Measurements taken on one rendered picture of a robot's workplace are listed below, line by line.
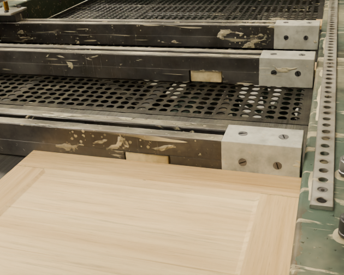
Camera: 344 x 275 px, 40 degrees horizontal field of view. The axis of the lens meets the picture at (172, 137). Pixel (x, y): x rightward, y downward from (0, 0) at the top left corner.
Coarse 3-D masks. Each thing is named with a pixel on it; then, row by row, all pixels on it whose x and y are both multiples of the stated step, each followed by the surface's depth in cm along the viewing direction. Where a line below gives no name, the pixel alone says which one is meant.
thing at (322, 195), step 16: (336, 0) 167; (336, 16) 146; (336, 32) 131; (336, 48) 118; (336, 64) 108; (320, 96) 92; (320, 112) 86; (320, 128) 80; (320, 144) 75; (320, 160) 71; (320, 176) 67; (320, 192) 64; (320, 208) 61
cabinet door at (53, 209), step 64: (0, 192) 76; (64, 192) 75; (128, 192) 74; (192, 192) 73; (256, 192) 71; (0, 256) 62; (64, 256) 61; (128, 256) 61; (192, 256) 60; (256, 256) 59
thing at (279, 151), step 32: (0, 128) 88; (32, 128) 86; (64, 128) 84; (96, 128) 82; (128, 128) 81; (160, 128) 82; (192, 128) 80; (224, 128) 79; (256, 128) 78; (192, 160) 79; (224, 160) 77; (256, 160) 75; (288, 160) 73
